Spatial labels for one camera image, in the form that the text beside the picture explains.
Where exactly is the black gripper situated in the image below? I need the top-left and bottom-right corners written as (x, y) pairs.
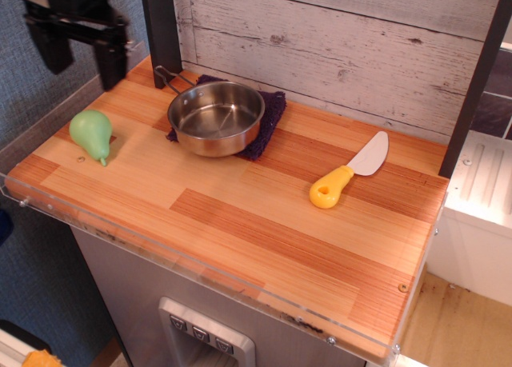
top-left (22, 0), bottom-right (129, 91)

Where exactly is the green toy pear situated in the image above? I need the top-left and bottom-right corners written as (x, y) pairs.
top-left (69, 110), bottom-right (113, 166)

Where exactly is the stainless steel pan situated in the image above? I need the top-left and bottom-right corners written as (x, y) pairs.
top-left (153, 65), bottom-right (266, 158)

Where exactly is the purple knitted cloth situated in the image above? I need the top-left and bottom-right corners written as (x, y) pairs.
top-left (166, 74), bottom-right (288, 162)

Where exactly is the clear acrylic edge guard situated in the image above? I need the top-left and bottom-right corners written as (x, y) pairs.
top-left (5, 167), bottom-right (406, 365)

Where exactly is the silver toy fridge cabinet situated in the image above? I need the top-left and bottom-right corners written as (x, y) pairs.
top-left (73, 229), bottom-right (364, 366)

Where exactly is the orange object bottom left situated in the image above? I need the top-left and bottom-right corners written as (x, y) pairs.
top-left (22, 349), bottom-right (63, 367)

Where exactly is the white toy sink unit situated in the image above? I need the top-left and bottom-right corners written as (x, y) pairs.
top-left (426, 131), bottom-right (511, 305)

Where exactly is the yellow handled toy knife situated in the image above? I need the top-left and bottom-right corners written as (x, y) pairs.
top-left (309, 131), bottom-right (389, 209)

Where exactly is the dark right frame post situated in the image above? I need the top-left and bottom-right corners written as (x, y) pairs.
top-left (438, 0), bottom-right (511, 178)

